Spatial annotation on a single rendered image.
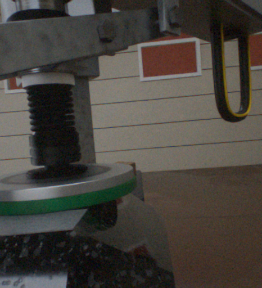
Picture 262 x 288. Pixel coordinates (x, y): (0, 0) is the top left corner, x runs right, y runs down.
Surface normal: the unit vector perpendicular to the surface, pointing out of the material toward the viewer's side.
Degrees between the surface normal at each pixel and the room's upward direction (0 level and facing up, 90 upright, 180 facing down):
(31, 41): 90
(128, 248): 34
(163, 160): 90
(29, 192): 90
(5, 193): 90
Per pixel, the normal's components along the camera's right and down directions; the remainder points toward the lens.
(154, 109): -0.07, 0.06
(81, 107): 0.48, 0.00
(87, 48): 0.76, -0.03
